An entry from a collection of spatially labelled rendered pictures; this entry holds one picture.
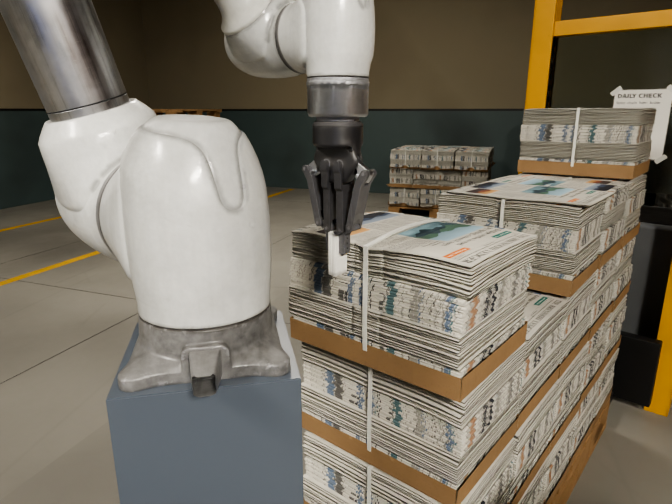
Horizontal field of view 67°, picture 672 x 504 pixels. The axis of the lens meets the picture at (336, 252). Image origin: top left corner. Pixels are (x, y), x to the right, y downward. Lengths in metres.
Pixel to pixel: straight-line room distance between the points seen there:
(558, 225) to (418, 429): 0.64
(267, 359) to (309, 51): 0.41
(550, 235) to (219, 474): 0.99
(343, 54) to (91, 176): 0.36
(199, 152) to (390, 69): 7.62
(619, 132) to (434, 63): 6.22
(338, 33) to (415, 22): 7.38
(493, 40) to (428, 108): 1.25
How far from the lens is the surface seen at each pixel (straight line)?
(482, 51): 7.89
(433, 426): 0.94
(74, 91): 0.70
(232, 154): 0.55
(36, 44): 0.71
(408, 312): 0.84
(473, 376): 0.87
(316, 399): 1.10
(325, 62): 0.73
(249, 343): 0.58
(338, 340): 0.95
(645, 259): 2.62
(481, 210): 1.40
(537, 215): 1.35
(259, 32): 0.81
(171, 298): 0.55
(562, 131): 1.93
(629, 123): 1.89
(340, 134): 0.73
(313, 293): 0.96
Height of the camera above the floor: 1.28
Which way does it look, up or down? 16 degrees down
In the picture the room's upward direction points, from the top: straight up
